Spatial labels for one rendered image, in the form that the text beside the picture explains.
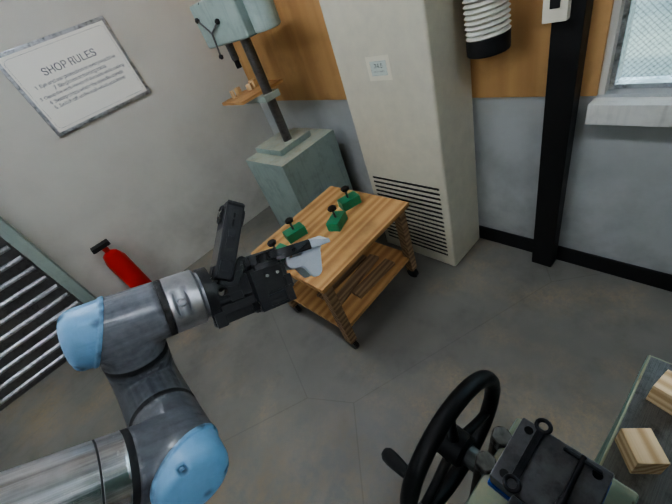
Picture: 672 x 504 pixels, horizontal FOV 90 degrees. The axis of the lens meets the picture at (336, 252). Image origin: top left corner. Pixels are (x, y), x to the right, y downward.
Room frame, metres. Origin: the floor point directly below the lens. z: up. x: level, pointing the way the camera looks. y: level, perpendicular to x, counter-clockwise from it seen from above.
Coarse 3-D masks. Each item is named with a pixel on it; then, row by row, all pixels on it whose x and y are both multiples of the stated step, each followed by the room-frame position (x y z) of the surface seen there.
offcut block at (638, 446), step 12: (624, 432) 0.11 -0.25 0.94; (636, 432) 0.11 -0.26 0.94; (648, 432) 0.10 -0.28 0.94; (624, 444) 0.11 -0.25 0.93; (636, 444) 0.10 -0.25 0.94; (648, 444) 0.09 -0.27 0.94; (624, 456) 0.10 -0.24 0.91; (636, 456) 0.09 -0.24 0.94; (648, 456) 0.08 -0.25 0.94; (660, 456) 0.08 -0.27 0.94; (636, 468) 0.08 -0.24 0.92; (648, 468) 0.08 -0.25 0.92; (660, 468) 0.07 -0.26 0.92
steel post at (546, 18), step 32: (544, 0) 1.13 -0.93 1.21; (576, 0) 1.08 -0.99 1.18; (576, 32) 1.07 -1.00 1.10; (576, 64) 1.06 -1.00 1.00; (576, 96) 1.06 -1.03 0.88; (544, 128) 1.13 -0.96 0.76; (544, 160) 1.12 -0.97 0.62; (544, 192) 1.11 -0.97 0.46; (544, 224) 1.10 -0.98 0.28; (544, 256) 1.08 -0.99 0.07
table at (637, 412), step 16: (656, 368) 0.18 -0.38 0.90; (640, 384) 0.17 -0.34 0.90; (640, 400) 0.15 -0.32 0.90; (624, 416) 0.14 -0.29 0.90; (640, 416) 0.13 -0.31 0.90; (656, 416) 0.12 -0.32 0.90; (656, 432) 0.11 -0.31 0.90; (608, 448) 0.11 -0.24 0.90; (608, 464) 0.10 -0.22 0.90; (624, 464) 0.09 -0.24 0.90; (624, 480) 0.08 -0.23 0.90; (640, 480) 0.07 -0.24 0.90; (656, 480) 0.07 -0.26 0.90; (640, 496) 0.06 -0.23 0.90; (656, 496) 0.05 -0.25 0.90
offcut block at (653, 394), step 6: (666, 372) 0.16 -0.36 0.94; (660, 378) 0.15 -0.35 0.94; (666, 378) 0.15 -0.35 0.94; (654, 384) 0.15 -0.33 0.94; (660, 384) 0.15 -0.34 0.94; (666, 384) 0.14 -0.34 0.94; (654, 390) 0.14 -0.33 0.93; (660, 390) 0.14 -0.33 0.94; (666, 390) 0.14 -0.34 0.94; (648, 396) 0.15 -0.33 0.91; (654, 396) 0.14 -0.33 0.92; (660, 396) 0.14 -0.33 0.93; (666, 396) 0.13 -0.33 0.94; (654, 402) 0.14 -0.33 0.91; (660, 402) 0.13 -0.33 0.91; (666, 402) 0.13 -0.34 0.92; (666, 408) 0.13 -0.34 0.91
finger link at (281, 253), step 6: (306, 240) 0.41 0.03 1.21; (288, 246) 0.39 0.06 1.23; (294, 246) 0.40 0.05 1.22; (300, 246) 0.40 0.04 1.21; (306, 246) 0.41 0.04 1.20; (270, 252) 0.38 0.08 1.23; (276, 252) 0.39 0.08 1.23; (282, 252) 0.39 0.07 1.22; (288, 252) 0.39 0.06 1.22; (294, 252) 0.39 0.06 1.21; (300, 252) 0.40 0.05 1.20; (264, 258) 0.39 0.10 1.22; (270, 258) 0.38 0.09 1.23; (276, 258) 0.39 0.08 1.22; (282, 258) 0.38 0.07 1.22
